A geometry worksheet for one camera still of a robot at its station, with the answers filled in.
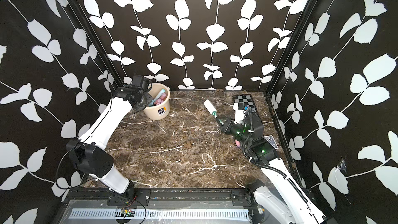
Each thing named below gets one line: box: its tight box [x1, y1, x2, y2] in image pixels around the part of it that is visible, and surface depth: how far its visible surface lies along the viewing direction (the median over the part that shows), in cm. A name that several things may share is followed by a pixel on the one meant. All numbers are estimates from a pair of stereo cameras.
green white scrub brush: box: [203, 99, 225, 126], surface depth 76 cm
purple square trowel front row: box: [153, 92, 167, 105], surface depth 94 cm
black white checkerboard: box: [232, 93, 260, 115], surface depth 116 cm
